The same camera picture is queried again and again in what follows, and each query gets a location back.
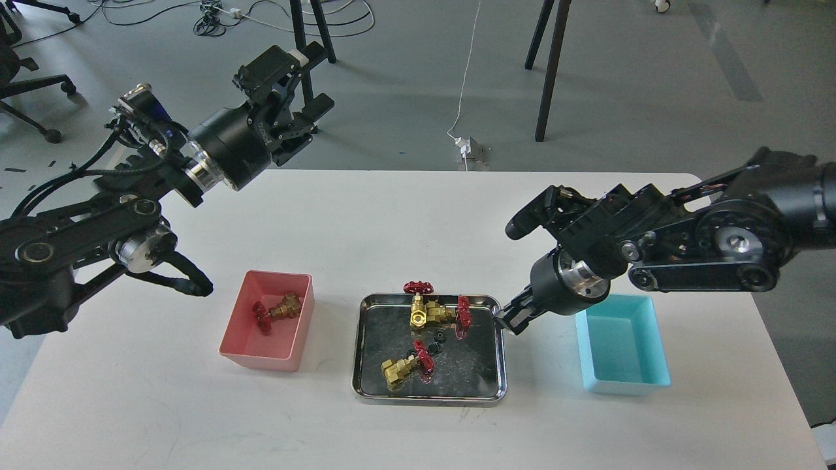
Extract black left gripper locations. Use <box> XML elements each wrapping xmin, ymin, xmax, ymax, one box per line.
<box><xmin>185</xmin><ymin>41</ymin><xmax>334</xmax><ymax>193</ymax></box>

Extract shiny metal tray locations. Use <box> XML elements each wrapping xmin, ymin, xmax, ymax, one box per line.
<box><xmin>352</xmin><ymin>292</ymin><xmax>507</xmax><ymax>407</ymax></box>

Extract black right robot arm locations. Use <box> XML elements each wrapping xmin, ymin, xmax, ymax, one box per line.
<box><xmin>496</xmin><ymin>147</ymin><xmax>835</xmax><ymax>334</ymax></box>

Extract pink plastic box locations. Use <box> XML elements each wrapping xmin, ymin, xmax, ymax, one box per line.
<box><xmin>219</xmin><ymin>270</ymin><xmax>315</xmax><ymax>372</ymax></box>

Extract brass valve red handle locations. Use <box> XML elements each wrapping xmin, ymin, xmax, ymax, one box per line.
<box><xmin>426</xmin><ymin>295</ymin><xmax>472</xmax><ymax>330</ymax></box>
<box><xmin>380</xmin><ymin>339</ymin><xmax>435</xmax><ymax>392</ymax></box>
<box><xmin>251</xmin><ymin>292</ymin><xmax>302</xmax><ymax>335</ymax></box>
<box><xmin>403</xmin><ymin>281</ymin><xmax>435</xmax><ymax>330</ymax></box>

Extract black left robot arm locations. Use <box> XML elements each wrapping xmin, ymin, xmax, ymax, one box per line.
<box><xmin>2</xmin><ymin>42</ymin><xmax>334</xmax><ymax>339</ymax></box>

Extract black table legs right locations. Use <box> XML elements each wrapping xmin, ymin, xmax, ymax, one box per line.
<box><xmin>524</xmin><ymin>1</ymin><xmax>572</xmax><ymax>142</ymax></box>

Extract white power adapter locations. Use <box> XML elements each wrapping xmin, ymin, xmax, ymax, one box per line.
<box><xmin>453</xmin><ymin>137</ymin><xmax>490</xmax><ymax>163</ymax></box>

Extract light blue plastic box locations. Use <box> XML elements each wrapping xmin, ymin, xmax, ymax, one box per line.
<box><xmin>575</xmin><ymin>294</ymin><xmax>671</xmax><ymax>396</ymax></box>

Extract brass valve upright red handle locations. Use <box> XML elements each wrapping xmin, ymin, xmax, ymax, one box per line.
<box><xmin>403</xmin><ymin>281</ymin><xmax>435</xmax><ymax>330</ymax></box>

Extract white cable on floor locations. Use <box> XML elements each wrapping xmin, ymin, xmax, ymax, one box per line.
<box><xmin>447</xmin><ymin>0</ymin><xmax>483</xmax><ymax>172</ymax></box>

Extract black cables on floor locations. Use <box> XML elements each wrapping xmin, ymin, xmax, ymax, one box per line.
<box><xmin>85</xmin><ymin>0</ymin><xmax>376</xmax><ymax>39</ymax></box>

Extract black office chair base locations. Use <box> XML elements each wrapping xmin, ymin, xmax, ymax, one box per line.
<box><xmin>1</xmin><ymin>6</ymin><xmax>76</xmax><ymax>144</ymax></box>

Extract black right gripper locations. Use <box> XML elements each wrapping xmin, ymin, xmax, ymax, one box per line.
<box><xmin>494</xmin><ymin>252</ymin><xmax>610</xmax><ymax>336</ymax></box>

